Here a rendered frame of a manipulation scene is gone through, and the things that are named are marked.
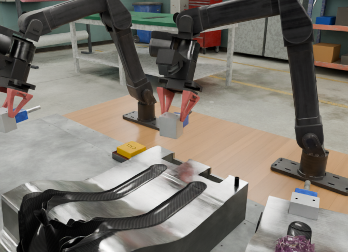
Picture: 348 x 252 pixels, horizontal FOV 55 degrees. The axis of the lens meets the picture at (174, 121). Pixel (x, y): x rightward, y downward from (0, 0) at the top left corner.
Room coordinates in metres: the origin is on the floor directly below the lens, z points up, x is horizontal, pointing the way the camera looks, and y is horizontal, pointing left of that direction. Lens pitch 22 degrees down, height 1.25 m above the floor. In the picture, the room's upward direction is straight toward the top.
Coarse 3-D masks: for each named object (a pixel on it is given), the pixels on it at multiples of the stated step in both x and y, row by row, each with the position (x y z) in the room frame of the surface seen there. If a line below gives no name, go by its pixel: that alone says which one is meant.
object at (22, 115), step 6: (0, 108) 0.85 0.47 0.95; (6, 108) 0.85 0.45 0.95; (30, 108) 0.90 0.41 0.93; (36, 108) 0.91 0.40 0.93; (0, 114) 0.80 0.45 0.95; (6, 114) 0.81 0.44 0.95; (18, 114) 0.85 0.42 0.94; (24, 114) 0.86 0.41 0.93; (0, 120) 0.81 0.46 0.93; (6, 120) 0.81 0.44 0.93; (12, 120) 0.83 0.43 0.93; (18, 120) 0.84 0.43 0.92; (0, 126) 0.81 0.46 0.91; (6, 126) 0.81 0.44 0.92; (12, 126) 0.82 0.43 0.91; (6, 132) 0.81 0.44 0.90
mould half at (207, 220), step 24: (120, 168) 0.64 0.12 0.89; (144, 168) 0.64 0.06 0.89; (168, 168) 0.63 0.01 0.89; (192, 168) 0.63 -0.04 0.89; (24, 192) 0.47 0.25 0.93; (144, 192) 0.55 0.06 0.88; (168, 192) 0.55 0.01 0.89; (216, 192) 0.54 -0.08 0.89; (240, 192) 0.55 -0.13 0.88; (48, 216) 0.41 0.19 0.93; (72, 216) 0.41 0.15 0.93; (96, 216) 0.42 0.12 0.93; (120, 216) 0.45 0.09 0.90; (192, 216) 0.48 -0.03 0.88; (216, 216) 0.49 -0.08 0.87; (240, 216) 0.56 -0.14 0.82; (0, 240) 0.44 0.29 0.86; (96, 240) 0.36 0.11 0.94; (120, 240) 0.36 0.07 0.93; (144, 240) 0.38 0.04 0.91; (168, 240) 0.41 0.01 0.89; (192, 240) 0.44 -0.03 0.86; (216, 240) 0.50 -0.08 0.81
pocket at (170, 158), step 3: (171, 153) 0.71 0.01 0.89; (174, 153) 0.71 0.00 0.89; (165, 156) 0.69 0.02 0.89; (168, 156) 0.70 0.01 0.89; (171, 156) 0.70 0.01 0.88; (174, 156) 0.71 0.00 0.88; (165, 159) 0.69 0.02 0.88; (168, 159) 0.70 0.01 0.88; (171, 159) 0.70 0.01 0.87; (174, 159) 0.70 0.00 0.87; (177, 159) 0.70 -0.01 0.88; (171, 162) 0.70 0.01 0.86; (174, 162) 0.70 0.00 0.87; (177, 162) 0.70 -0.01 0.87; (180, 162) 0.69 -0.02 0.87; (183, 162) 0.69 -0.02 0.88; (177, 165) 0.69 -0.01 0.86
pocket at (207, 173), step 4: (208, 168) 0.63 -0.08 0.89; (204, 172) 0.62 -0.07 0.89; (208, 172) 0.63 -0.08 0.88; (204, 176) 0.62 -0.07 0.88; (208, 176) 0.63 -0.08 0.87; (212, 176) 0.63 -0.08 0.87; (216, 176) 0.62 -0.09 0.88; (228, 176) 0.60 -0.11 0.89; (212, 180) 0.63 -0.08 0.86; (216, 180) 0.62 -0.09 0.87; (220, 180) 0.61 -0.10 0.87
